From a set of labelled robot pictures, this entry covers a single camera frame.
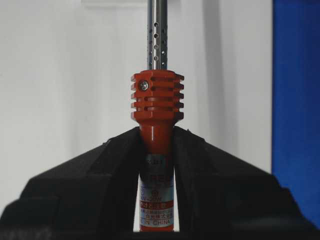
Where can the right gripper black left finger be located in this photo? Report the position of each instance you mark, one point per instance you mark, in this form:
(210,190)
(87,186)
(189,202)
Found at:
(90,197)

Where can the blue table cloth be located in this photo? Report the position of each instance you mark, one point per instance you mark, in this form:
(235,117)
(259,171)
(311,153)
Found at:
(296,102)

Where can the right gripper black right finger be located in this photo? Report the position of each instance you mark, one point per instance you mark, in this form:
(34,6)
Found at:
(221,197)

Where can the large white base board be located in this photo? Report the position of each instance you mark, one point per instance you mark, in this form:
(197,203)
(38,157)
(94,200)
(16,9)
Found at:
(66,67)

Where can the orange handled soldering iron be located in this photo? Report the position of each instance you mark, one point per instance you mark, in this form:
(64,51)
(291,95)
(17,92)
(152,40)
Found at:
(157,103)

